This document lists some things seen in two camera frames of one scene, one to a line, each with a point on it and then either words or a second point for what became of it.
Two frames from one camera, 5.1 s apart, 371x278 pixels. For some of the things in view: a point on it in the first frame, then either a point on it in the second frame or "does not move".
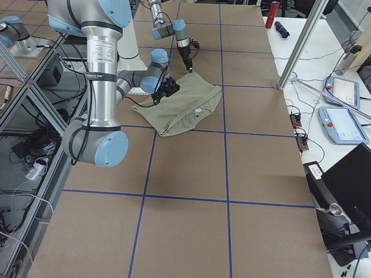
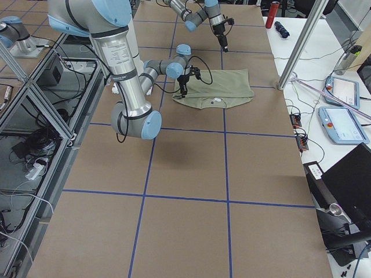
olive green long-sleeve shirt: [184, 108] to [215, 88]
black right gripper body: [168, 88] to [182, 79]
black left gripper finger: [189, 67] to [223, 41]
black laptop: [342, 196] does not move
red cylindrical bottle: [273, 11] does not move
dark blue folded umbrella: [281, 29] does not move
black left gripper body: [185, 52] to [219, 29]
